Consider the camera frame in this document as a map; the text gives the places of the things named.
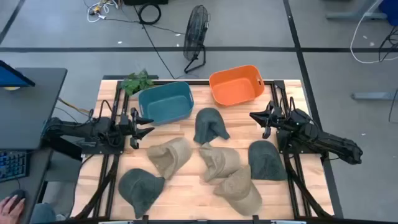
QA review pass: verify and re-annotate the black desk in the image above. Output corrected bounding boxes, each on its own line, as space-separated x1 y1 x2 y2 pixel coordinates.
0 67 68 151

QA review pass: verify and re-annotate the computer monitor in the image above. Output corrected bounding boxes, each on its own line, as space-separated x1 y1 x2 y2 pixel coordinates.
0 59 36 89

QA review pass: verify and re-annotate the black computer mouse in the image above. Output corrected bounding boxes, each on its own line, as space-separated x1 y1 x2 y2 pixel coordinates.
7 189 27 203

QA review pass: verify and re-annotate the tan cap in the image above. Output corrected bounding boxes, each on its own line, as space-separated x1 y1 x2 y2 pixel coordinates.
198 142 242 184
146 136 193 180
213 164 263 217

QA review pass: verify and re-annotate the grey table foot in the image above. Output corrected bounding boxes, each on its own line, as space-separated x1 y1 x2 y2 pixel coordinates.
351 90 398 101

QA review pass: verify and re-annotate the coiled black cable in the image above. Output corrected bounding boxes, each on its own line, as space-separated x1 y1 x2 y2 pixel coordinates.
137 2 162 26

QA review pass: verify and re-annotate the black keyboard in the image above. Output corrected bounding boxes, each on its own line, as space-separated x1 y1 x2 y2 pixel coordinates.
0 150 29 184

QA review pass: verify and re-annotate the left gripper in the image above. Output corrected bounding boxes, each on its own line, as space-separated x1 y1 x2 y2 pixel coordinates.
119 107 155 151

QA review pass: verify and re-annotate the white cable bundle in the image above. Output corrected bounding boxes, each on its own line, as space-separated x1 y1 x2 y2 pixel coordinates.
83 0 116 24

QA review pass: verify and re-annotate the black floor fan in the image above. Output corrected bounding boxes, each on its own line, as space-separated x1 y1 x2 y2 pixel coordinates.
183 4 211 75

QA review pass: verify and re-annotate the black aluminium rig frame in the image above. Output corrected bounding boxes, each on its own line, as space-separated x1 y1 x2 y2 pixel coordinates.
74 74 332 220

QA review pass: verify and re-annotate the yellow cable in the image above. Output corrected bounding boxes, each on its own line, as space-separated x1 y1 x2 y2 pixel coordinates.
57 97 95 115

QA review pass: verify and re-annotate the long white floor cable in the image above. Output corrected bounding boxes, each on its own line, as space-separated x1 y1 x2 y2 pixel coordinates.
349 0 398 65

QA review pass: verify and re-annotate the teal plastic bin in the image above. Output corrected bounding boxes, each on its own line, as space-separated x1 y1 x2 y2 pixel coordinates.
137 81 195 126

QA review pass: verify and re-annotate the person's hand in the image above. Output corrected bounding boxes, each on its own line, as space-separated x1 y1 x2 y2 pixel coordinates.
0 195 26 224

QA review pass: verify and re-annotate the dark green cap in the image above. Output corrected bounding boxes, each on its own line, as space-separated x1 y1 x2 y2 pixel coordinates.
193 107 231 146
118 168 166 220
248 139 289 182

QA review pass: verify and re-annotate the orange plastic bin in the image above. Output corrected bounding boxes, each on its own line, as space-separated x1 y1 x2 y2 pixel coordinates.
208 64 266 107

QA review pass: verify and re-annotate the grey table leg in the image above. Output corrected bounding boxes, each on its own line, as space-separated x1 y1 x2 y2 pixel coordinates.
325 0 389 21

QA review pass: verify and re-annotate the green leafy plant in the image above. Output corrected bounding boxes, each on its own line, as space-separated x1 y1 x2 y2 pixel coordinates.
120 68 155 96

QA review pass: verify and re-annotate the person's leg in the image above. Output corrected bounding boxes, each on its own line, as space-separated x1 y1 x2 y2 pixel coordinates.
29 202 57 224

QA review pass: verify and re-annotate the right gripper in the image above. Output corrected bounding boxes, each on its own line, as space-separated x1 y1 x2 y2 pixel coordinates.
249 100 287 139

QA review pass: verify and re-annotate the long black floor cable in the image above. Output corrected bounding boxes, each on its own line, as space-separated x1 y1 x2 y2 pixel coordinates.
132 4 187 80

